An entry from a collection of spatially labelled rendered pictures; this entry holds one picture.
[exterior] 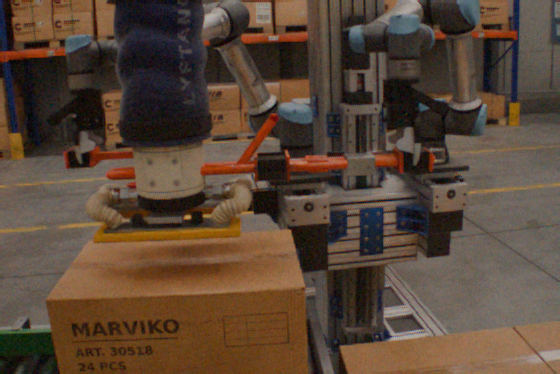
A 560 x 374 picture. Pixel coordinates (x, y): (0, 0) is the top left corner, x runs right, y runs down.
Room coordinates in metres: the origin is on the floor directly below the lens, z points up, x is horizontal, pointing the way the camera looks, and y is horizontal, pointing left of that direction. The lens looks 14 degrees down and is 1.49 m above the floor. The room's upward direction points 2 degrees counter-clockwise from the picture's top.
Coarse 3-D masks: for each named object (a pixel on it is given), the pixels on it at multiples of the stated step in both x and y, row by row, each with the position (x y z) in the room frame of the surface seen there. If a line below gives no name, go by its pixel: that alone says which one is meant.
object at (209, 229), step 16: (128, 224) 1.21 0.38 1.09; (144, 224) 1.21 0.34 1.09; (160, 224) 1.21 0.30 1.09; (176, 224) 1.21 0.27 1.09; (192, 224) 1.20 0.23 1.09; (208, 224) 1.20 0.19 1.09; (224, 224) 1.20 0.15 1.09; (240, 224) 1.22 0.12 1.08; (96, 240) 1.15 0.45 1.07; (112, 240) 1.15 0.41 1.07; (128, 240) 1.16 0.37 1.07; (144, 240) 1.16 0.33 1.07; (160, 240) 1.16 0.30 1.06
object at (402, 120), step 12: (384, 84) 1.34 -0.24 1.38; (396, 84) 1.32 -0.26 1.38; (408, 84) 1.33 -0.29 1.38; (384, 96) 1.35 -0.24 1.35; (396, 96) 1.33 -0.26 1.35; (408, 96) 1.33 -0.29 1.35; (396, 108) 1.31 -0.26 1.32; (408, 108) 1.31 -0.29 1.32; (384, 120) 1.37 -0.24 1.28; (396, 120) 1.31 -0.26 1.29; (408, 120) 1.31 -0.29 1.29
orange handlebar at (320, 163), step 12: (96, 156) 1.54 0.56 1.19; (108, 156) 1.54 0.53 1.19; (120, 156) 1.55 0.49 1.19; (132, 156) 1.55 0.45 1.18; (312, 156) 1.34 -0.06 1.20; (324, 156) 1.33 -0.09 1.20; (384, 156) 1.35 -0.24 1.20; (120, 168) 1.32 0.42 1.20; (132, 168) 1.32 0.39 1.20; (204, 168) 1.28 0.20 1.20; (216, 168) 1.29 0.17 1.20; (228, 168) 1.29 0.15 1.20; (240, 168) 1.29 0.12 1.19; (252, 168) 1.29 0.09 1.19; (300, 168) 1.29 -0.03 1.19; (312, 168) 1.30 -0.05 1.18; (324, 168) 1.30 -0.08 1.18; (336, 168) 1.30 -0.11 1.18
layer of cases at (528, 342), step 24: (432, 336) 1.56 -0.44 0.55; (456, 336) 1.55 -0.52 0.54; (480, 336) 1.54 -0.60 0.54; (504, 336) 1.53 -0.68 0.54; (528, 336) 1.52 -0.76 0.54; (552, 336) 1.51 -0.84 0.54; (360, 360) 1.45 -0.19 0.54; (384, 360) 1.44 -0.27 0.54; (408, 360) 1.43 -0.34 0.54; (432, 360) 1.42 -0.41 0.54; (456, 360) 1.41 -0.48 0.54; (480, 360) 1.40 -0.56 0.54; (504, 360) 1.39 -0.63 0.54; (528, 360) 1.38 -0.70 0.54; (552, 360) 1.37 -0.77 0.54
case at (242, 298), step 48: (192, 240) 1.47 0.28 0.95; (240, 240) 1.46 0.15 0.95; (288, 240) 1.45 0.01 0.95; (96, 288) 1.16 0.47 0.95; (144, 288) 1.16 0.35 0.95; (192, 288) 1.15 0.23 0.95; (240, 288) 1.15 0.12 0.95; (288, 288) 1.14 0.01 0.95; (96, 336) 1.11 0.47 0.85; (144, 336) 1.12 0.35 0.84; (192, 336) 1.12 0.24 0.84; (240, 336) 1.13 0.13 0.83; (288, 336) 1.14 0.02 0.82
